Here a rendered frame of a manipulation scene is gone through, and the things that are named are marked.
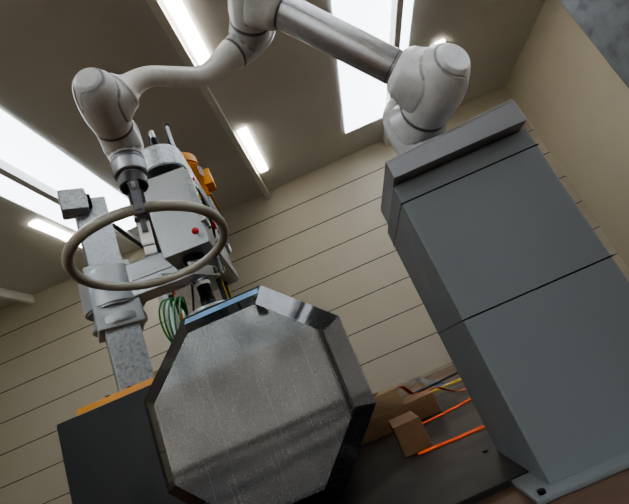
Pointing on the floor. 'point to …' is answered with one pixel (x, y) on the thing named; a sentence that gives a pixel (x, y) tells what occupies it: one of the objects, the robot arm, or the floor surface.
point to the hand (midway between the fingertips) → (147, 239)
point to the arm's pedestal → (530, 314)
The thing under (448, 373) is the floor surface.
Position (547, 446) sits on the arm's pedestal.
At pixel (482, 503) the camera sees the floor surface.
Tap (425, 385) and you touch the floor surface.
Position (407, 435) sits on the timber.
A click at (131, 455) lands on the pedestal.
